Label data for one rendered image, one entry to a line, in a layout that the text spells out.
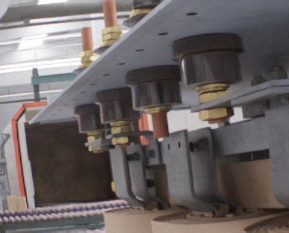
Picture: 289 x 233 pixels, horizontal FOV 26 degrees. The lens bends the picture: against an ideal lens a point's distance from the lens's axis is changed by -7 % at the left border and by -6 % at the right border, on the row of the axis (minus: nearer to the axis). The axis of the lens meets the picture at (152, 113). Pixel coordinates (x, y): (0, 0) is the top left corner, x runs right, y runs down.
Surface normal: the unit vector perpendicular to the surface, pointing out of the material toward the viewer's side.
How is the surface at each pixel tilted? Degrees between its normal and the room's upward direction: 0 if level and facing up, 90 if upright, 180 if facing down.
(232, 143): 90
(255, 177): 90
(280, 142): 90
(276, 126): 90
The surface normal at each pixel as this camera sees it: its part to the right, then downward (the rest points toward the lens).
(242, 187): -0.95, 0.09
